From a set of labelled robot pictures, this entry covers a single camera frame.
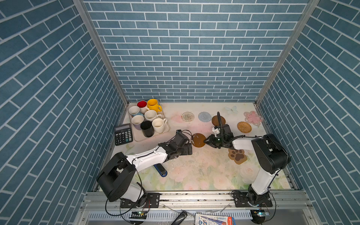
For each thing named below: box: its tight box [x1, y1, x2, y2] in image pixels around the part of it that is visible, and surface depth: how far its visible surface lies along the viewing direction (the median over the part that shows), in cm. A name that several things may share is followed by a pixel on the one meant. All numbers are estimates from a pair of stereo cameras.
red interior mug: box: [136, 99, 150, 115], surface depth 110 cm
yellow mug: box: [147, 98, 163, 113], surface depth 110 cm
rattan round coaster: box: [237, 121, 252, 134], surface depth 107 cm
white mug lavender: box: [131, 114, 145, 131], surface depth 102 cm
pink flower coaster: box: [243, 110, 264, 127], surface depth 114 cm
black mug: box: [140, 120, 155, 138], surface depth 97 cm
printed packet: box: [195, 213, 237, 225], surface depth 69 cm
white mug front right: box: [151, 117, 168, 134], surface depth 98 cm
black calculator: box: [114, 123, 134, 146], surface depth 100 cm
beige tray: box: [127, 99, 171, 142], surface depth 102 cm
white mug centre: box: [144, 109, 163, 122], surface depth 104 cm
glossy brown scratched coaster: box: [190, 133, 207, 148], surface depth 99 cm
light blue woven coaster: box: [197, 111, 212, 123], surface depth 114 cm
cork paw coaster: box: [227, 148, 248, 165], surface depth 92 cm
